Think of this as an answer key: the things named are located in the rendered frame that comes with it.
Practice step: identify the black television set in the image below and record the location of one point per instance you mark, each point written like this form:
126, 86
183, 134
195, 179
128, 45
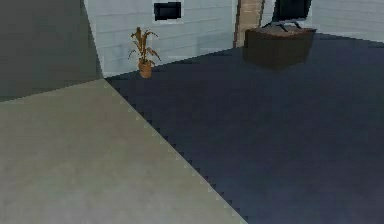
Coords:
290, 11

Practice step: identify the brown wooden room door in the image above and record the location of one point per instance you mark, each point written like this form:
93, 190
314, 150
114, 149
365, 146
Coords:
248, 20

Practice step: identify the brown potted house plant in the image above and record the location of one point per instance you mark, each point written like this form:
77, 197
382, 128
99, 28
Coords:
144, 53

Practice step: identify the dark brown television stand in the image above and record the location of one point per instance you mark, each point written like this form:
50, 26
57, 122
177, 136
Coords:
277, 46

